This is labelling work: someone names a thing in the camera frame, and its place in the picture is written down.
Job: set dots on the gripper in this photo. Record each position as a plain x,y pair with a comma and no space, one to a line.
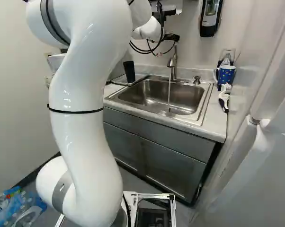
172,37

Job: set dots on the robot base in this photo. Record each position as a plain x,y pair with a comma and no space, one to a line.
154,210

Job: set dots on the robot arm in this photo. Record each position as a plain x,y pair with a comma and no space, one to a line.
85,123

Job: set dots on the white plastic tray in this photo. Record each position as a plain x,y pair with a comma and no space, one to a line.
56,61

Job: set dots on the steel tap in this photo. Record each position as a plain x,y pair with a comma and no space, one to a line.
173,68

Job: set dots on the steel soap pump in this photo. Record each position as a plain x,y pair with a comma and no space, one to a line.
196,80

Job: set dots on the black tumbler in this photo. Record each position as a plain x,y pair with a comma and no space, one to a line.
129,72

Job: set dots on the stainless steel sink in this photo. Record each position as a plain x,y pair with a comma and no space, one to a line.
147,94

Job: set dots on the blue mug with dots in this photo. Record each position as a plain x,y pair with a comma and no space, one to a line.
227,75

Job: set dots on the white and blue dish brush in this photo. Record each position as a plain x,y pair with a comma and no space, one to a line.
224,95

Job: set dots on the grey counter with cabinets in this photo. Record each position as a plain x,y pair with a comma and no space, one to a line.
171,146

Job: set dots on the white fridge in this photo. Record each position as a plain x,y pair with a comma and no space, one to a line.
258,165

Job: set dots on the blue plastic package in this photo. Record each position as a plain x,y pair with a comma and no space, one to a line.
12,208

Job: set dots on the black wall soap dispenser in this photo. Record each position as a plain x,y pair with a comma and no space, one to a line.
210,19

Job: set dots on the clear wall holder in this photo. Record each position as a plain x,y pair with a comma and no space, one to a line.
226,58

